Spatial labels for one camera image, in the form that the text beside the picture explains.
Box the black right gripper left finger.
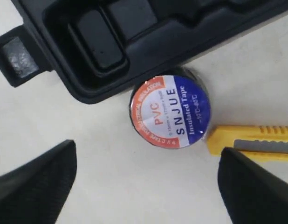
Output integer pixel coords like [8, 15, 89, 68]
[0, 140, 76, 224]

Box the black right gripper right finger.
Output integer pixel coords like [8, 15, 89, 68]
[218, 147, 288, 224]

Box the yellow utility knife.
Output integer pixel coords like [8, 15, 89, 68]
[206, 125, 288, 161]

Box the black PVC insulating tape roll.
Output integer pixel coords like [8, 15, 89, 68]
[129, 67, 212, 149]

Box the black plastic tool case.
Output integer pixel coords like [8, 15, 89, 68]
[0, 0, 288, 104]

